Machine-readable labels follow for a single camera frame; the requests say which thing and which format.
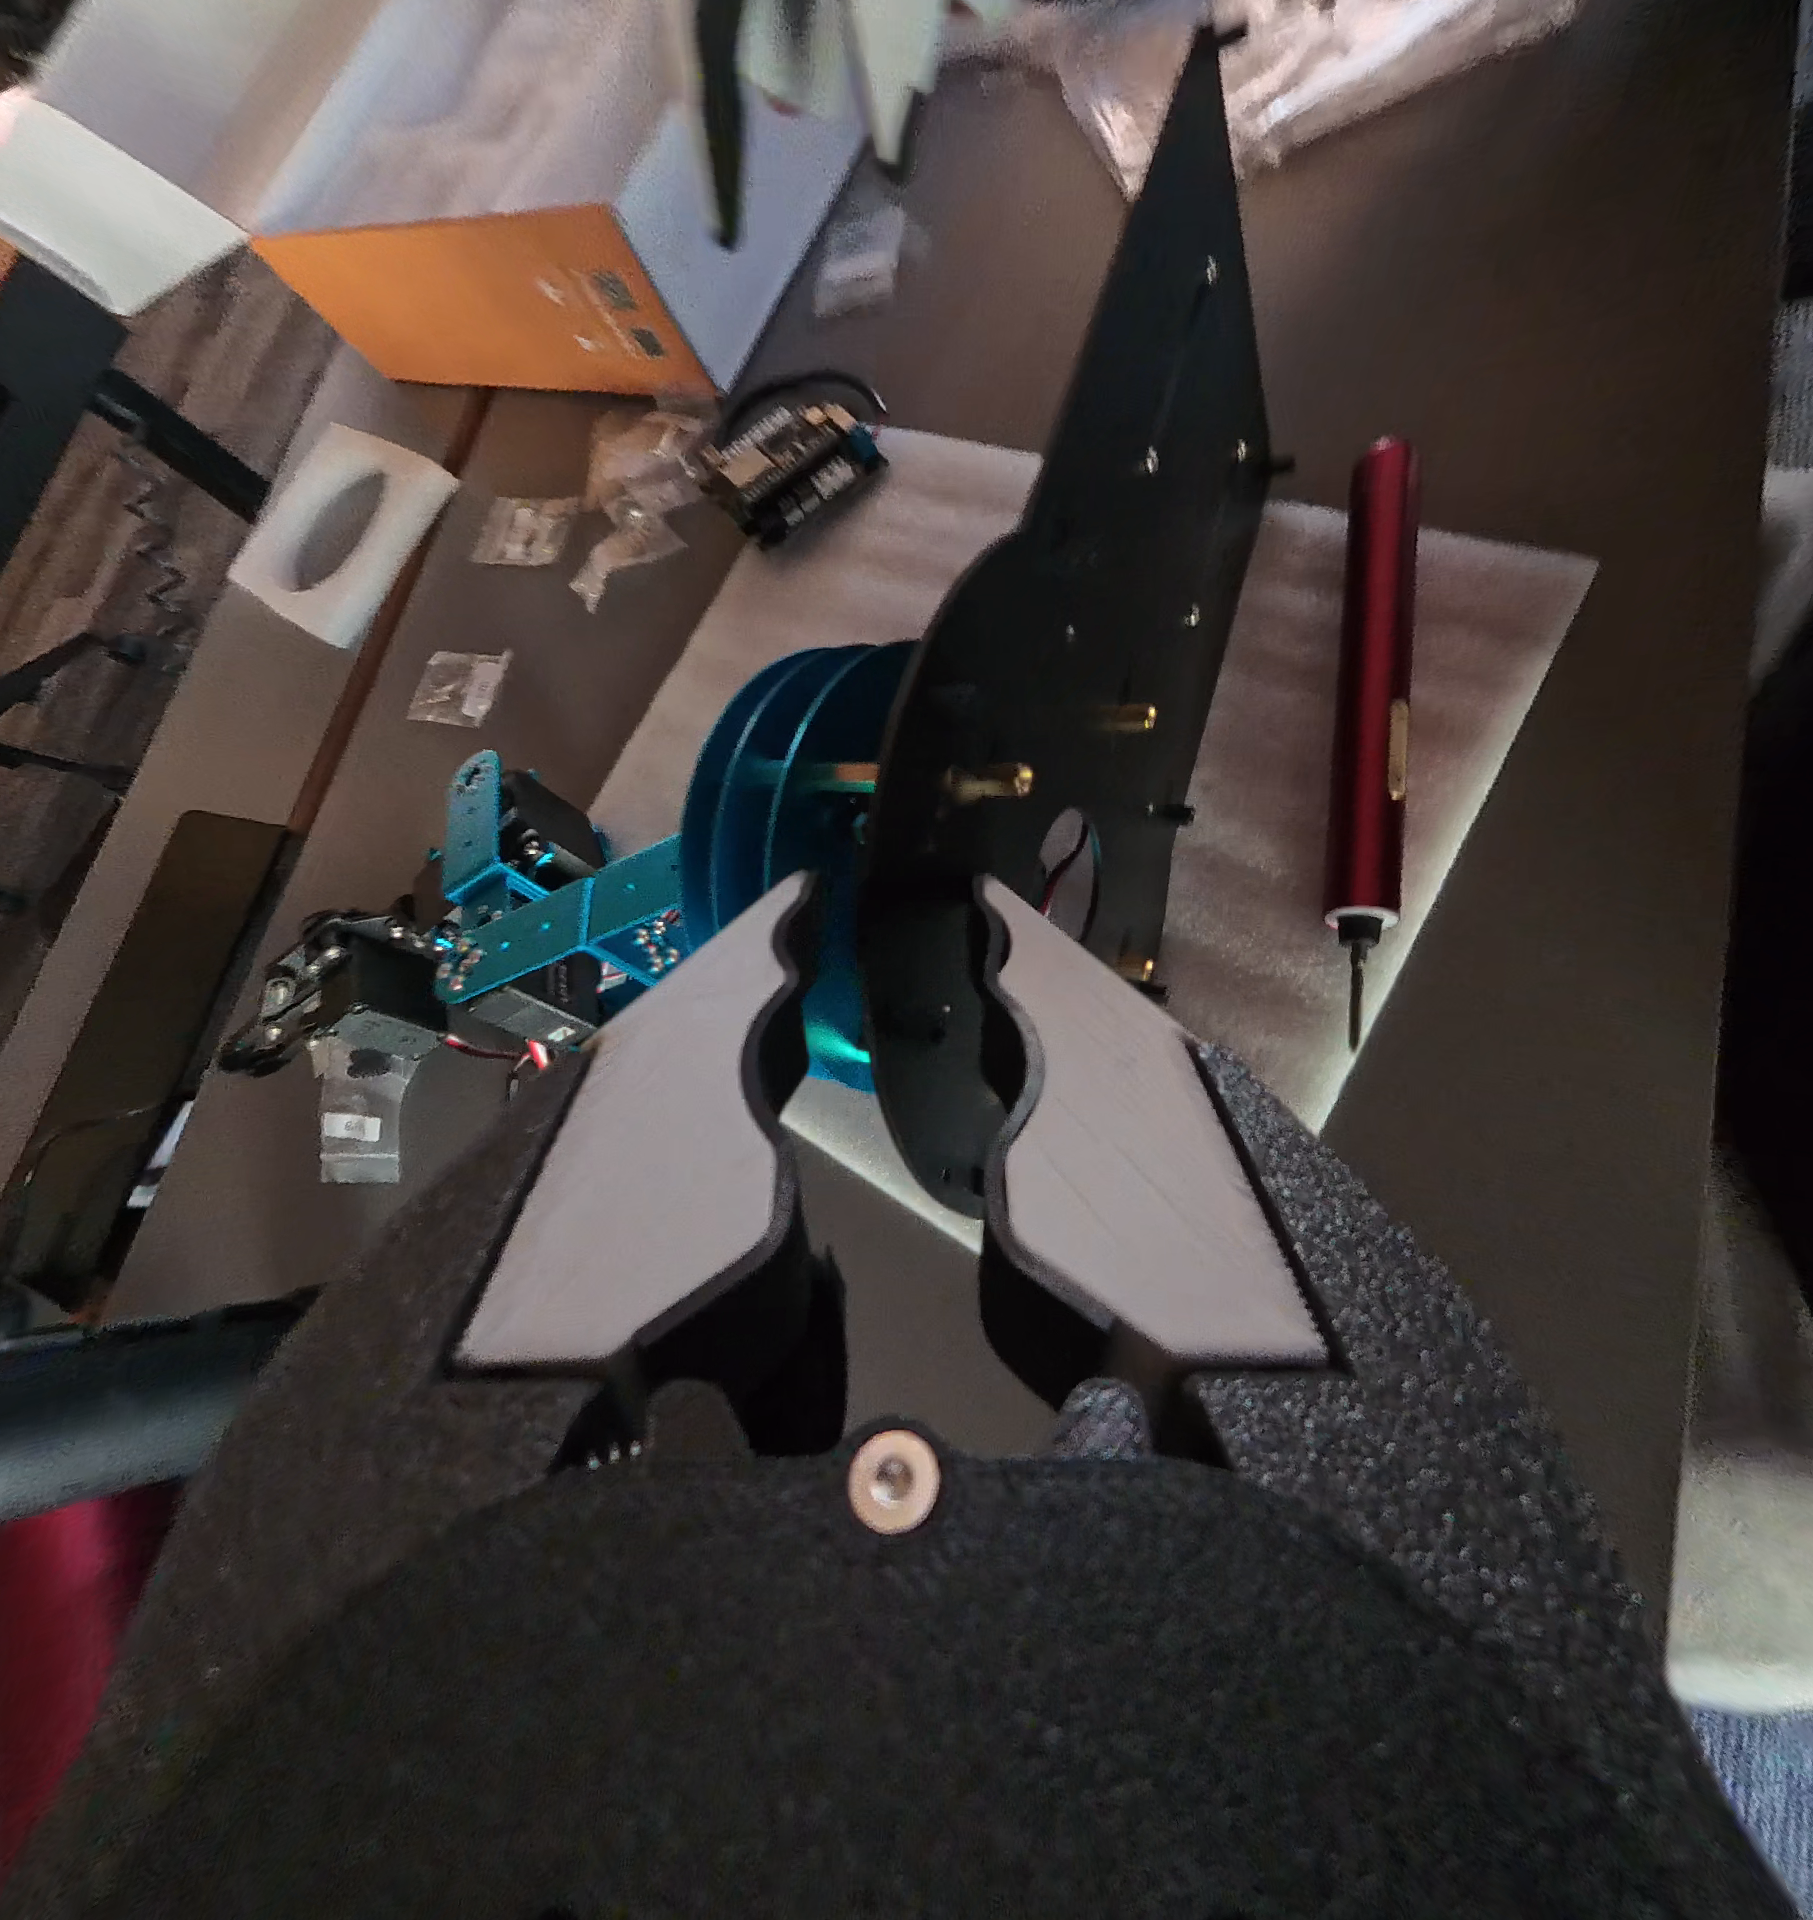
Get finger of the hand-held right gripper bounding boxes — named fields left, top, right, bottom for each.
left=849, top=0, right=956, bottom=170
left=680, top=0, right=795, bottom=254

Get clear plastic bag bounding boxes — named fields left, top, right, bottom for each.
left=1068, top=0, right=1616, bottom=184

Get orange cardboard box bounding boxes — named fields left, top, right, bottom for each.
left=257, top=90, right=882, bottom=401

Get black acrylic base plate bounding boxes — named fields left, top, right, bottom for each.
left=863, top=24, right=1285, bottom=1220

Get white foam sheet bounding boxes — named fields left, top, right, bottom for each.
left=592, top=426, right=1600, bottom=1146

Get black controller board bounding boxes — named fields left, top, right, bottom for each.
left=686, top=401, right=898, bottom=552

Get white foam with oval hole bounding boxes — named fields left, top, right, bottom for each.
left=228, top=421, right=457, bottom=650

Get wooden table with black legs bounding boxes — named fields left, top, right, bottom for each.
left=0, top=224, right=273, bottom=920

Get person's torso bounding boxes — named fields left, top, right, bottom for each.
left=1715, top=567, right=1813, bottom=1348

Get black glossy panel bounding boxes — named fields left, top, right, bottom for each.
left=0, top=807, right=301, bottom=1324

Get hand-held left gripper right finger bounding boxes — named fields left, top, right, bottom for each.
left=973, top=875, right=1330, bottom=1375

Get white foam block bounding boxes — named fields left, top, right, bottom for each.
left=0, top=90, right=247, bottom=323

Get white cardboard box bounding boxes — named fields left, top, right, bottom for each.
left=34, top=0, right=699, bottom=245

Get blue toy robot arm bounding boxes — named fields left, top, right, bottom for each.
left=211, top=642, right=928, bottom=1115

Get black board cable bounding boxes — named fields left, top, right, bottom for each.
left=723, top=373, right=890, bottom=458

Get red white black servo cables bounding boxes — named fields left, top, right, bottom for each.
left=315, top=1026, right=598, bottom=1187

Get person's legs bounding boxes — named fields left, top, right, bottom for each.
left=1673, top=1691, right=1813, bottom=1920

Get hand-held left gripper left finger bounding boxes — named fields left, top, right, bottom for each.
left=457, top=867, right=849, bottom=1376

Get red electric screwdriver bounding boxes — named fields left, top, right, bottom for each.
left=1324, top=433, right=1423, bottom=1055

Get dark red cloth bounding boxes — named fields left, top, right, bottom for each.
left=0, top=1481, right=180, bottom=1881

